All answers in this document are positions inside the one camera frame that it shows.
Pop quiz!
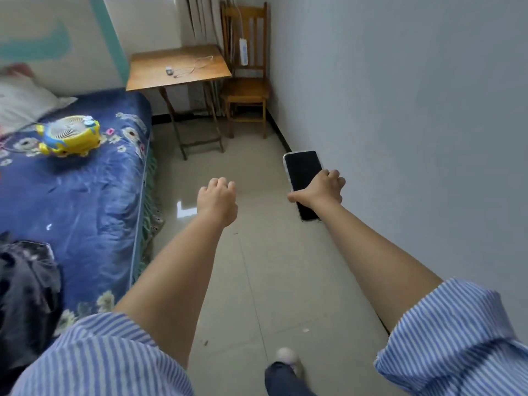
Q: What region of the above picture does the person's right forearm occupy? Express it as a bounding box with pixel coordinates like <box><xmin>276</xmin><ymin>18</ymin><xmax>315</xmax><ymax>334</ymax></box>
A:
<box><xmin>316</xmin><ymin>202</ymin><xmax>444</xmax><ymax>334</ymax></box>

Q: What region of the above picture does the blue striped shirt left sleeve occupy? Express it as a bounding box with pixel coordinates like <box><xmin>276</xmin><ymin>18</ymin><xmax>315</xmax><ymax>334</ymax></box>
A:
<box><xmin>9</xmin><ymin>312</ymin><xmax>195</xmax><ymax>396</ymax></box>

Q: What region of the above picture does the person's right hand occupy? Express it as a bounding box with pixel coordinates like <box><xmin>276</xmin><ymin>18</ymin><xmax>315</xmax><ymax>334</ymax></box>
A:
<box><xmin>287</xmin><ymin>169</ymin><xmax>346</xmax><ymax>210</ymax></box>

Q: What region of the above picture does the person's left hand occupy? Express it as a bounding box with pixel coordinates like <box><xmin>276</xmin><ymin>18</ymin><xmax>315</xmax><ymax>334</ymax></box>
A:
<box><xmin>197</xmin><ymin>177</ymin><xmax>238</xmax><ymax>228</ymax></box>

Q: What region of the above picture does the yellow and blue fan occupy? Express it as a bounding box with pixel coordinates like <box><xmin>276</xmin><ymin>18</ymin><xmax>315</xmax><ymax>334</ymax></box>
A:
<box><xmin>35</xmin><ymin>115</ymin><xmax>101</xmax><ymax>158</ymax></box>

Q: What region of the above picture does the blue striped shirt sleeve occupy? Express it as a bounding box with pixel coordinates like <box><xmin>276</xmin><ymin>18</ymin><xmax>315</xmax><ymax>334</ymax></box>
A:
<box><xmin>374</xmin><ymin>278</ymin><xmax>528</xmax><ymax>396</ymax></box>
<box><xmin>9</xmin><ymin>312</ymin><xmax>195</xmax><ymax>396</ymax></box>

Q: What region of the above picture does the black garment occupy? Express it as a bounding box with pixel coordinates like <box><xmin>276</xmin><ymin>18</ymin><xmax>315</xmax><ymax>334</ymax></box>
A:
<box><xmin>0</xmin><ymin>232</ymin><xmax>63</xmax><ymax>384</ymax></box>

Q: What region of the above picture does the person's left forearm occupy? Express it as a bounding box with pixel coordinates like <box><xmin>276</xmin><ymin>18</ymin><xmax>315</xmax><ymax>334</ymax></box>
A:
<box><xmin>113</xmin><ymin>213</ymin><xmax>226</xmax><ymax>371</ymax></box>

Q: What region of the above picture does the teal bed net pole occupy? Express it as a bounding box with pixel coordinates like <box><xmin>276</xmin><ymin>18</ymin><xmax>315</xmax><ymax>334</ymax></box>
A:
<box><xmin>89</xmin><ymin>0</ymin><xmax>130</xmax><ymax>88</ymax></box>

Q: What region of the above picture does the wooden folding table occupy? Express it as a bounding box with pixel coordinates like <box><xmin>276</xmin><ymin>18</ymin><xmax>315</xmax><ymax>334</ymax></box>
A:
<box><xmin>126</xmin><ymin>44</ymin><xmax>232</xmax><ymax>161</ymax></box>

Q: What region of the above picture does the person's leg in jeans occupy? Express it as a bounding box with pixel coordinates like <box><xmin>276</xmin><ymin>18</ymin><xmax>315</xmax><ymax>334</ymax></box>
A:
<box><xmin>264</xmin><ymin>361</ymin><xmax>316</xmax><ymax>396</ymax></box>

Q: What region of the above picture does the wooden chair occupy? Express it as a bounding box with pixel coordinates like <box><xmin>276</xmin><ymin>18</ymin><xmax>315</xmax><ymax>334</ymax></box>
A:
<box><xmin>220</xmin><ymin>1</ymin><xmax>271</xmax><ymax>140</ymax></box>

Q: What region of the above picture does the white pillow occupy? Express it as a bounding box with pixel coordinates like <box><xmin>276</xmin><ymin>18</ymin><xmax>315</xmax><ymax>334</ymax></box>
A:
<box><xmin>0</xmin><ymin>64</ymin><xmax>78</xmax><ymax>136</ymax></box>

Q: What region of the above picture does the black smartphone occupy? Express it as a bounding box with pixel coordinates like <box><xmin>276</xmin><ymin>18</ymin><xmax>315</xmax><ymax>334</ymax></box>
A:
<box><xmin>282</xmin><ymin>150</ymin><xmax>324</xmax><ymax>222</ymax></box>

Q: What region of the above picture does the white shoe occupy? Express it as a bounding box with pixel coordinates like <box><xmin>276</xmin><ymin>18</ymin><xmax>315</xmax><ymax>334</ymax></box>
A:
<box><xmin>275</xmin><ymin>347</ymin><xmax>304</xmax><ymax>378</ymax></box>

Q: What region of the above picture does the white charger with cable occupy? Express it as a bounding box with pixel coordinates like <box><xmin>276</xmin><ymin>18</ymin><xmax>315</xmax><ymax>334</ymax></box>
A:
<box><xmin>165</xmin><ymin>55</ymin><xmax>214</xmax><ymax>79</ymax></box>

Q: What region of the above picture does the blue floral bed sheet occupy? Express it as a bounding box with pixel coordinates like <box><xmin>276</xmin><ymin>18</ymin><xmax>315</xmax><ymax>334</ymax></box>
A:
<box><xmin>0</xmin><ymin>87</ymin><xmax>152</xmax><ymax>326</ymax></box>

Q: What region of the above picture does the green bed skirt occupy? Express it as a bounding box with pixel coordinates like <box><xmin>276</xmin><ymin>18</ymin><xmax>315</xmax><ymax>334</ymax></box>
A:
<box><xmin>131</xmin><ymin>140</ymin><xmax>165</xmax><ymax>285</ymax></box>

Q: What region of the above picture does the blue striped shirt right sleeve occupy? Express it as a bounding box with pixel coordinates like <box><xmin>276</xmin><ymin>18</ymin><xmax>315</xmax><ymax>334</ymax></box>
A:
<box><xmin>374</xmin><ymin>278</ymin><xmax>528</xmax><ymax>396</ymax></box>

